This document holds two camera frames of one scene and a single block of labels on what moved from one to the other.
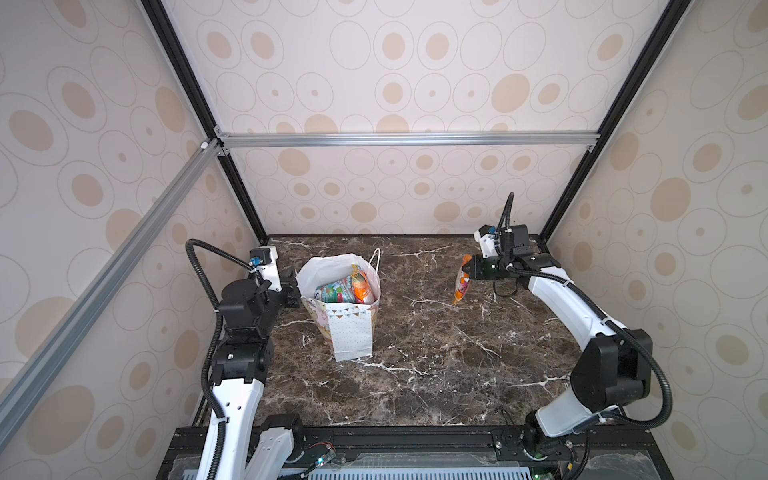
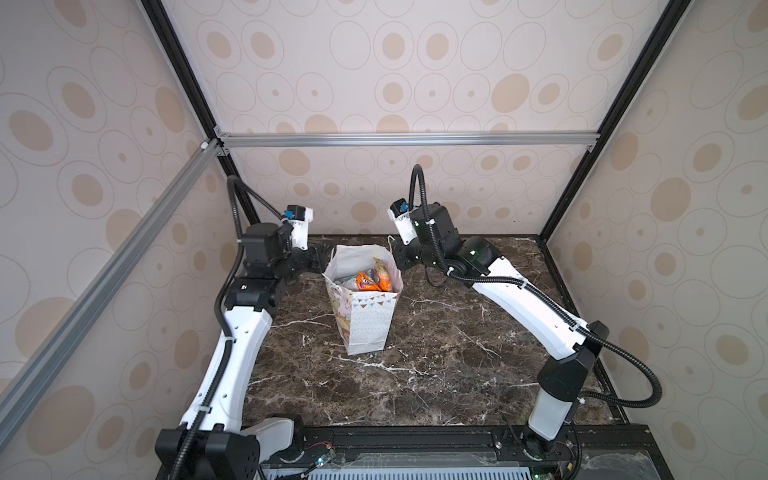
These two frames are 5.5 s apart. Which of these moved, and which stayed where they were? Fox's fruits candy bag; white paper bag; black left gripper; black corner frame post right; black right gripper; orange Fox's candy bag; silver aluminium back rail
Moved: orange Fox's candy bag; black left gripper; black right gripper; white paper bag; Fox's fruits candy bag
Stayed: black corner frame post right; silver aluminium back rail
